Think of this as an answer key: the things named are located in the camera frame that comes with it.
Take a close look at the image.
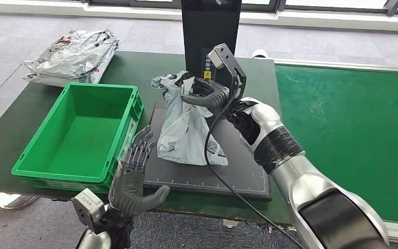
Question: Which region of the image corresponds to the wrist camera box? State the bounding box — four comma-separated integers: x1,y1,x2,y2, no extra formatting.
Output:
71,188,106,231
207,43,247,104

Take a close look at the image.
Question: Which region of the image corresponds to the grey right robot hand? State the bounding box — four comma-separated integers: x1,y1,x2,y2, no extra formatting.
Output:
180,77,233,117

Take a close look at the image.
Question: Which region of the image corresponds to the black inbound scanner machine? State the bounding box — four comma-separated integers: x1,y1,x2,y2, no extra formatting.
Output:
143,0,272,202

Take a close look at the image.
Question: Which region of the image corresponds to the flat white parcel bag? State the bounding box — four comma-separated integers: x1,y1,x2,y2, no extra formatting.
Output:
23,65,109,88

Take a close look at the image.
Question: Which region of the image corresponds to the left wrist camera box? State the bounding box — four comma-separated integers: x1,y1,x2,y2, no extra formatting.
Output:
71,188,106,231

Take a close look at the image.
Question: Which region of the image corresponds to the crumpled grey parcel bag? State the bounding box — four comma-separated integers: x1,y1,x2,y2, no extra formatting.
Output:
23,29,120,79

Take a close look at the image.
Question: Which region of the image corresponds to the dark green table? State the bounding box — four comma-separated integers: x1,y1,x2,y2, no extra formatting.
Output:
0,50,297,226

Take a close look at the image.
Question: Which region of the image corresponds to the chrome table foot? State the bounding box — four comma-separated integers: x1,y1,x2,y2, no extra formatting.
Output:
0,192,39,210

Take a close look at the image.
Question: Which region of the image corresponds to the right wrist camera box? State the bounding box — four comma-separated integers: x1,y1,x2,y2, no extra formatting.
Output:
207,43,247,104

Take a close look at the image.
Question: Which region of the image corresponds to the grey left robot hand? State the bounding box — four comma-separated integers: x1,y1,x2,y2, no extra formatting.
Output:
109,125,171,218

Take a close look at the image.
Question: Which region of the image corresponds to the green conveyor belt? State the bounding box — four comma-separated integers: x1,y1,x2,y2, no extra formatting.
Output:
274,64,398,226

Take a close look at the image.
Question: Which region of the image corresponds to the green plastic crate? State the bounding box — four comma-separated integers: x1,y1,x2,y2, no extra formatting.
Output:
11,82,144,195

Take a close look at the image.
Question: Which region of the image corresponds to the dark window frame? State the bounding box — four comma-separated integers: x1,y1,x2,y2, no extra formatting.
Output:
82,0,398,18

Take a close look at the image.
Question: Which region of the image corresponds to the black yellow label sticker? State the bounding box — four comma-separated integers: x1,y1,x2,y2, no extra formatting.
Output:
201,48,218,82

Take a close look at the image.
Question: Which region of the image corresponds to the white parcel black red print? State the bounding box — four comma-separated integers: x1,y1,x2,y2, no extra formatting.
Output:
151,71,229,167

